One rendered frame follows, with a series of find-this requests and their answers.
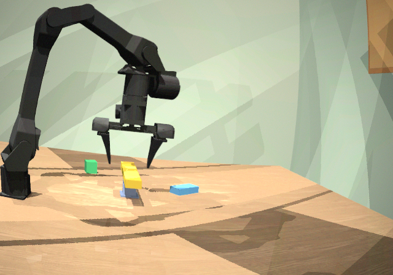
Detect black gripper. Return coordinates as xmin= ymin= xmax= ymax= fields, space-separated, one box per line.
xmin=91 ymin=95 xmax=174 ymax=168

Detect light blue rectangular block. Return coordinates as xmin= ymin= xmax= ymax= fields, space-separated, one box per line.
xmin=169 ymin=184 xmax=199 ymax=196

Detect yellow bar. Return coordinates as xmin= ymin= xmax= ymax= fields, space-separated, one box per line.
xmin=120 ymin=161 xmax=142 ymax=189

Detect small green cube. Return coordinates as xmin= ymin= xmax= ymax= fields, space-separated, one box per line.
xmin=84 ymin=159 xmax=98 ymax=174

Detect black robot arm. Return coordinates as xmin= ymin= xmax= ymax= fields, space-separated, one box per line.
xmin=0 ymin=4 xmax=181 ymax=200

